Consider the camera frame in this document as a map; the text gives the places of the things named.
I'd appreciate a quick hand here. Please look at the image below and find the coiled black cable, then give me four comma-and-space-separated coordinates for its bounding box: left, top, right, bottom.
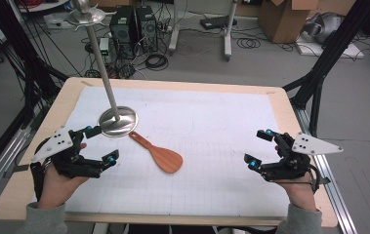
144, 53, 170, 72
236, 37, 262, 50

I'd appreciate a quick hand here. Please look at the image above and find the black computer tower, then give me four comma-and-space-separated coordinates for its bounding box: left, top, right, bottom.
108, 5, 138, 60
136, 5, 159, 54

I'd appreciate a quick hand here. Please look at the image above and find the large cardboard box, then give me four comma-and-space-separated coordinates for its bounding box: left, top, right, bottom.
258, 0, 320, 44

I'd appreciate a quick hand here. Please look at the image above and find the white flat board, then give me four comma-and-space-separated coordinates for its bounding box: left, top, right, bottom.
294, 33, 366, 60

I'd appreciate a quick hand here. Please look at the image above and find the flat black device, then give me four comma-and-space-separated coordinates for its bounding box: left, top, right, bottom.
199, 15, 238, 31

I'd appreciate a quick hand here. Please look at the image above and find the grey rounded appliance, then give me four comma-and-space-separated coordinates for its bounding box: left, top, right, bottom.
303, 12, 346, 45

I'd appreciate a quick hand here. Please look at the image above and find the white grid mat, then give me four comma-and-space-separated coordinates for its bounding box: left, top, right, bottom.
63, 85, 292, 218

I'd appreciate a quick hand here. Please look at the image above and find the white stand frame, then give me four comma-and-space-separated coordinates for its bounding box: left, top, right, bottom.
168, 0, 239, 62

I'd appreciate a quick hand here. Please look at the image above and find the metal utensil stand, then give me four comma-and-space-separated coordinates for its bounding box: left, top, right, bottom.
64, 0, 140, 138

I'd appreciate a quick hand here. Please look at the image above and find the wooden spatula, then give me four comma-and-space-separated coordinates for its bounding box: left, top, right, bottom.
128, 131, 185, 175

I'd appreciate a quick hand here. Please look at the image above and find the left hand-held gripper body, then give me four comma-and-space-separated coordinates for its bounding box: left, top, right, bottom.
30, 126, 105, 179

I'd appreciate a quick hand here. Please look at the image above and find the person's left hand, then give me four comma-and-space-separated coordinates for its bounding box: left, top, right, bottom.
37, 164, 90, 210

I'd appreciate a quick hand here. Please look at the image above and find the small grey electronics box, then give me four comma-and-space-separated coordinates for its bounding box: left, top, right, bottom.
99, 37, 110, 57

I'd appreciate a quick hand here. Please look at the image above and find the person's right hand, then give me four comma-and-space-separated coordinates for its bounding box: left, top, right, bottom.
274, 172, 319, 213

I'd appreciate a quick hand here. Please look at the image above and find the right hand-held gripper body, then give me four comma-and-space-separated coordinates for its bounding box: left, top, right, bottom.
260, 131, 344, 182

